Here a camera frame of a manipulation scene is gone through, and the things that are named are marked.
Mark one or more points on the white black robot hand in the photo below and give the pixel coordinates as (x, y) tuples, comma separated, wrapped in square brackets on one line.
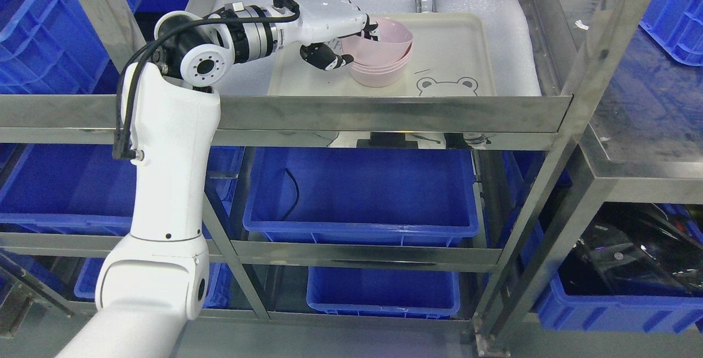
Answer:
[(317, 22)]

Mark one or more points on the pink bowl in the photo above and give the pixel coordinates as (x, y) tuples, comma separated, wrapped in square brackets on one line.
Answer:
[(393, 40)]

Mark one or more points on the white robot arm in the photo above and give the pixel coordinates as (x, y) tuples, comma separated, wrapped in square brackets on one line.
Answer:
[(154, 280)]

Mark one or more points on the stack of pink bowls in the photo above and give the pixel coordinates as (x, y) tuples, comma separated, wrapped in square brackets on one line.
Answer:
[(377, 77)]

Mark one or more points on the blue bin middle shelf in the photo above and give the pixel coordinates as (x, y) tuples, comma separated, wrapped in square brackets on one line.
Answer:
[(397, 197)]

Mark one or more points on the blue bin shelf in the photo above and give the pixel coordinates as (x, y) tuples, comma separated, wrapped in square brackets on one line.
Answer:
[(429, 295), (397, 197)]

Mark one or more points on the blue bin bottom shelf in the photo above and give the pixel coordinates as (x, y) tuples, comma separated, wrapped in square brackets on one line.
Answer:
[(429, 295)]

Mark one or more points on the steel shelf rack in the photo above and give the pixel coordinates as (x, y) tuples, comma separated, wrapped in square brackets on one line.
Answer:
[(552, 124)]

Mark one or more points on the cream bear tray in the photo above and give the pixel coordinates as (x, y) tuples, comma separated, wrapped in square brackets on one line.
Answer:
[(449, 58)]

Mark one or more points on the black helmet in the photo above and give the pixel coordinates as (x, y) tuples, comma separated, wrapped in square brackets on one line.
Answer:
[(639, 249)]

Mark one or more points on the blue bin with helmet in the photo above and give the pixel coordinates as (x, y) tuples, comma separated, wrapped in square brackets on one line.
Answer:
[(562, 311)]

